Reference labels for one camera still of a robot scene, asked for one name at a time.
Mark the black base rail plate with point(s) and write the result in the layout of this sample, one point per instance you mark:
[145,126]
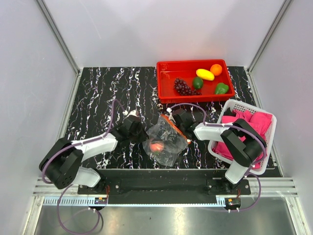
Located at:
[207,181]

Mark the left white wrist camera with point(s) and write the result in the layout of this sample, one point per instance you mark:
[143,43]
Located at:
[134,113]

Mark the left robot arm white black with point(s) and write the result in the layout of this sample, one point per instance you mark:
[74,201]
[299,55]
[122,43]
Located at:
[62,164]

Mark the green fake pepper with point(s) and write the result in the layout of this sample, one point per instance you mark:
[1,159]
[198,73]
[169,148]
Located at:
[221,88]

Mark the dark purple fake grapes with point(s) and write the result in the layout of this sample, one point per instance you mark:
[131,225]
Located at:
[183,89]

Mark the pink fake peach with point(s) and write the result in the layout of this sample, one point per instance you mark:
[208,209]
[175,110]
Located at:
[156,146]

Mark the yellow fake banana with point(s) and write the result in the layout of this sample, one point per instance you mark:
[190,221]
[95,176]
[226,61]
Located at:
[205,74]

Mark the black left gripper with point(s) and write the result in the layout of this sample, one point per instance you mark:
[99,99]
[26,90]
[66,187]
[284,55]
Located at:
[144,134]

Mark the green fake lime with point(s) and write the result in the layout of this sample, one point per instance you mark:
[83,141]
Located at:
[197,83]

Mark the red plastic tray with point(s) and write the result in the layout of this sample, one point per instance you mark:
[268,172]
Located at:
[168,71]

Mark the pink cloth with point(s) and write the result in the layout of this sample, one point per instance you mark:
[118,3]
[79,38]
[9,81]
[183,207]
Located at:
[259,121]

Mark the white perforated plastic basket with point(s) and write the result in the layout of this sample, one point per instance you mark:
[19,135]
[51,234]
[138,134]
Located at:
[260,167]

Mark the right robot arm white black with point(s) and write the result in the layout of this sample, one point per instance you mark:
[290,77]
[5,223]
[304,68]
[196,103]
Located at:
[242,141]

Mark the clear zip bag orange seal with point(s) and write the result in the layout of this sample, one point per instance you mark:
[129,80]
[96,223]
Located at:
[174,141]

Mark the orange fake fruit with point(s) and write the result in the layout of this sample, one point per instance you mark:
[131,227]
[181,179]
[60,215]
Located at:
[216,69]

